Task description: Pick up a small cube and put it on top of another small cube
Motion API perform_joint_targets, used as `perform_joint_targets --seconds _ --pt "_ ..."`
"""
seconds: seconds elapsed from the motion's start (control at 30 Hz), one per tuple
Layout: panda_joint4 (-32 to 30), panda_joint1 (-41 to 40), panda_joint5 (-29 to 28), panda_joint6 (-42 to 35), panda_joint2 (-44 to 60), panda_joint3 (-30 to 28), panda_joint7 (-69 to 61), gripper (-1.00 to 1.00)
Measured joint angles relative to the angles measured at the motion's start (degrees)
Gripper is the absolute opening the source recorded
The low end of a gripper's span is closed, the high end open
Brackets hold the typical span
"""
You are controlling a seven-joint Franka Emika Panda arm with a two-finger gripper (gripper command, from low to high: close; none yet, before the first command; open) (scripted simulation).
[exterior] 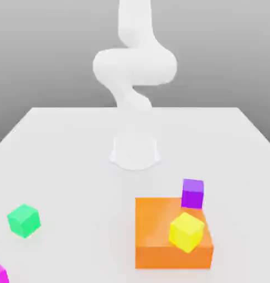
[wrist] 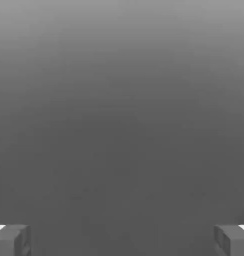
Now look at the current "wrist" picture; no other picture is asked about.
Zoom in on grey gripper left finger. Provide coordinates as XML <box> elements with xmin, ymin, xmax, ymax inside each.
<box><xmin>0</xmin><ymin>223</ymin><xmax>32</xmax><ymax>256</ymax></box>

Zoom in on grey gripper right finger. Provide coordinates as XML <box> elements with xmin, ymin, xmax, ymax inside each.
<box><xmin>213</xmin><ymin>223</ymin><xmax>244</xmax><ymax>256</ymax></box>

